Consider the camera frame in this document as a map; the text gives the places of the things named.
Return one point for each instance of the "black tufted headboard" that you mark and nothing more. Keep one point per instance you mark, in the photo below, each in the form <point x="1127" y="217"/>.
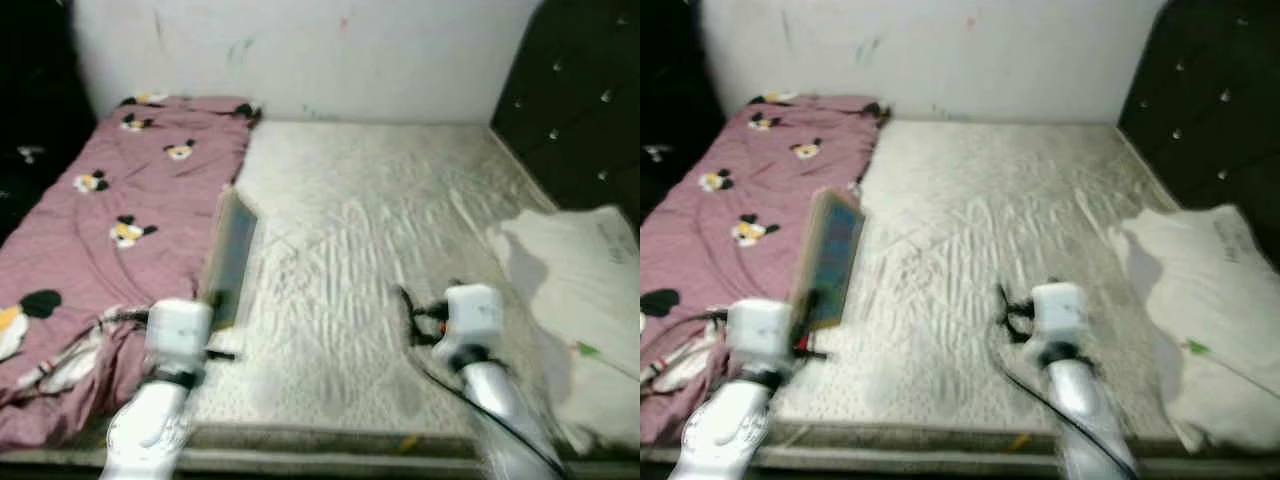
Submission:
<point x="1210" y="90"/>
<point x="580" y="90"/>

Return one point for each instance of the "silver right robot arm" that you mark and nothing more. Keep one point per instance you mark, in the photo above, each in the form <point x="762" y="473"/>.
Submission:
<point x="500" y="420"/>
<point x="1090" y="420"/>

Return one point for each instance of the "blue yellow children's book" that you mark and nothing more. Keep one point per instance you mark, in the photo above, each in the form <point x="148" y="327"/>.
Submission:
<point x="830" y="255"/>
<point x="230" y="255"/>

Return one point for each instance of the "grey quilted mattress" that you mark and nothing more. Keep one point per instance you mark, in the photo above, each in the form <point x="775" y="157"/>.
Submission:
<point x="1000" y="250"/>
<point x="380" y="250"/>

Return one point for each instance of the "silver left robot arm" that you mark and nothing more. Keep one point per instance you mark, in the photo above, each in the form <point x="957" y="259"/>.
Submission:
<point x="150" y="430"/>
<point x="725" y="430"/>

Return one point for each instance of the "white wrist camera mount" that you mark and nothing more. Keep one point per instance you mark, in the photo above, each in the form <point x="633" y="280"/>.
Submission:
<point x="178" y="335"/>
<point x="760" y="333"/>
<point x="474" y="315"/>
<point x="1060" y="313"/>

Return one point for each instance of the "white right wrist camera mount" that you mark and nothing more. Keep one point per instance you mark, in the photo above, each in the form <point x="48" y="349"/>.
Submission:
<point x="1060" y="313"/>
<point x="474" y="315"/>

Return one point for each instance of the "white pillow with lettering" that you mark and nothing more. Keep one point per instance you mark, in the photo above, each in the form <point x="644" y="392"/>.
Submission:
<point x="590" y="290"/>
<point x="1210" y="290"/>

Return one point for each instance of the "purple mouse print blanket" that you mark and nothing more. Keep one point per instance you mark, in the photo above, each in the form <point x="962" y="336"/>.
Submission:
<point x="720" y="240"/>
<point x="100" y="240"/>

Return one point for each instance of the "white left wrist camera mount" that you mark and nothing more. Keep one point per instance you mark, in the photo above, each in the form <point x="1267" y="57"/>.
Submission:
<point x="760" y="333"/>
<point x="178" y="335"/>

